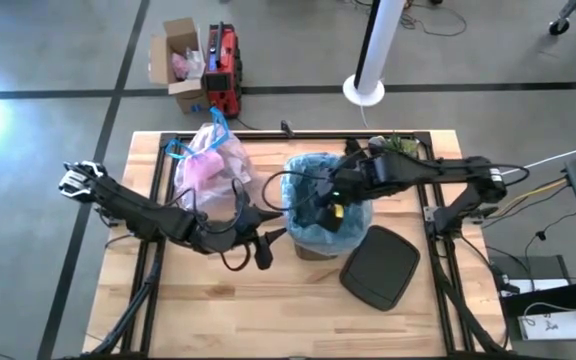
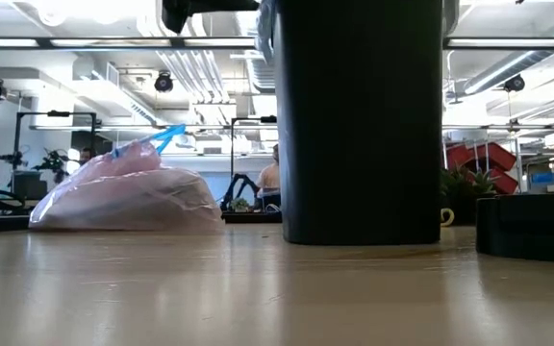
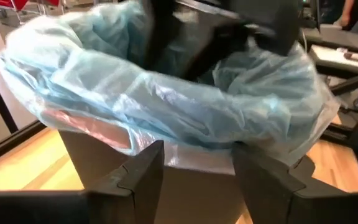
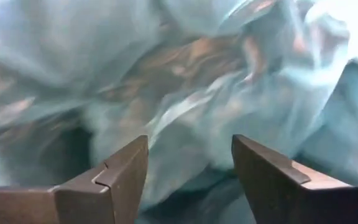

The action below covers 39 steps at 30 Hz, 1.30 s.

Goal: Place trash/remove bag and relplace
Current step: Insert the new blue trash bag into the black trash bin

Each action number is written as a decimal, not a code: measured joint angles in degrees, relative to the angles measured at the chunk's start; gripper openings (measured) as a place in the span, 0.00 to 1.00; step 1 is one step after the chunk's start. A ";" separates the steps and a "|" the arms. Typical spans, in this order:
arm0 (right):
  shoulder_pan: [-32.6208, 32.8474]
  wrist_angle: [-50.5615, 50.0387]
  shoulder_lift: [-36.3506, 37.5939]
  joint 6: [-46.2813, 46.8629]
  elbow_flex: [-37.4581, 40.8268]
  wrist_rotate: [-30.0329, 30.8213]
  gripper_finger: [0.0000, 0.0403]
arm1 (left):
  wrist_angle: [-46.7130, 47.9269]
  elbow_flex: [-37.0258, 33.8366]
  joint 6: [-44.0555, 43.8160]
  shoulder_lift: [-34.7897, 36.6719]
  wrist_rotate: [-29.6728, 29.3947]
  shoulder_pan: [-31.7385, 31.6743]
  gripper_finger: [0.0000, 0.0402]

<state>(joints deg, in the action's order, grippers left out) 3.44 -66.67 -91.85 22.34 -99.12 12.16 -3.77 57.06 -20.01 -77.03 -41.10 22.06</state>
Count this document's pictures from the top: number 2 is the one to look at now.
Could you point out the red storage bin rack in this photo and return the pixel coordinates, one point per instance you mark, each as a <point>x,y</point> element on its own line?
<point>498,156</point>

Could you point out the blue storage bin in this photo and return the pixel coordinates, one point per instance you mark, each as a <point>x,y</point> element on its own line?
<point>553,178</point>

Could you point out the black light bar frame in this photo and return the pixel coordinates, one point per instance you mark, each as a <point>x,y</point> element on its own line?
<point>113,43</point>

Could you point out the translucent pink trash bag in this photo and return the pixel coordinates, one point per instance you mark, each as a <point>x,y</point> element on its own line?
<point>128,202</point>

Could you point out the black metal frame stand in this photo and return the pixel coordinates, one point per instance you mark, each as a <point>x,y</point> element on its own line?
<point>17,134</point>
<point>233,144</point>

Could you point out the small potted succulent plant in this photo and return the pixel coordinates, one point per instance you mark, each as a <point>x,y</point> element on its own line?
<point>464,185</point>

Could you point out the black trash bin lid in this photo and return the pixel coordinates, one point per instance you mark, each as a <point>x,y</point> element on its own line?
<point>532,230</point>

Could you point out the black plastic trash bin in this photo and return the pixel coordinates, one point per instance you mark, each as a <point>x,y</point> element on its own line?
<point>359,120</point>

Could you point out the dark rectangular panel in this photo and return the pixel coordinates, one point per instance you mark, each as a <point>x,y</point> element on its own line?
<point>82,139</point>

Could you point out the person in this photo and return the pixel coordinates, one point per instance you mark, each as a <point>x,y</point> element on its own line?
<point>269,175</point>
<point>86,155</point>

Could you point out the dark grey equipment box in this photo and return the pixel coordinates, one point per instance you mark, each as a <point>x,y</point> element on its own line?
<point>29,185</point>

